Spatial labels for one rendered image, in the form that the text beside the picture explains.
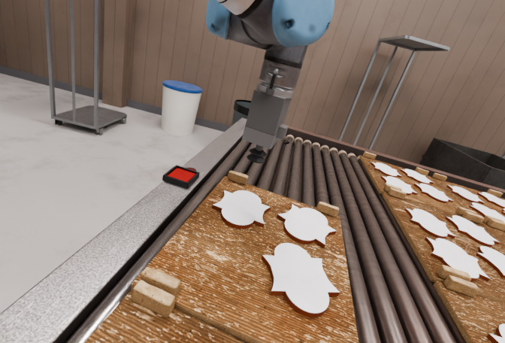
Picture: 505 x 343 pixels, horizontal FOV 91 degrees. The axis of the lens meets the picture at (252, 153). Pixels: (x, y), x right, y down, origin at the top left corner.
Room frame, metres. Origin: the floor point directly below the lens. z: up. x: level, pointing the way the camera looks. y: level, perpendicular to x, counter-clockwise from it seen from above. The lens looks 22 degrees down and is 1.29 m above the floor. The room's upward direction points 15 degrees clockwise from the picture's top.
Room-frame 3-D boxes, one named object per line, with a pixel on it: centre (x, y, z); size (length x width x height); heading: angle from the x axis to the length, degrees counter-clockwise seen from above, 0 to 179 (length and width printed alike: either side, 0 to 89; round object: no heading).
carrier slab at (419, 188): (1.06, -0.71, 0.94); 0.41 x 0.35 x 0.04; 173
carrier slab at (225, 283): (0.43, -0.08, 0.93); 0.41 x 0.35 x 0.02; 171
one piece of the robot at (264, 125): (0.51, -0.02, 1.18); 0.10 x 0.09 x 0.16; 77
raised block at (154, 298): (0.24, 0.08, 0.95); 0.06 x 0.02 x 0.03; 79
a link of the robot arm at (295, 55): (0.51, -0.01, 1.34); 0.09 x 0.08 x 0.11; 122
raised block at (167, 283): (0.26, 0.08, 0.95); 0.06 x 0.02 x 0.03; 81
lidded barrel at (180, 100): (3.38, 1.15, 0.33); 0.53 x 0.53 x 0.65
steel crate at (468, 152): (3.17, -2.93, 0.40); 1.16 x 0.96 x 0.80; 1
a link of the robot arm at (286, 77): (0.51, -0.01, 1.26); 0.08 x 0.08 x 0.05
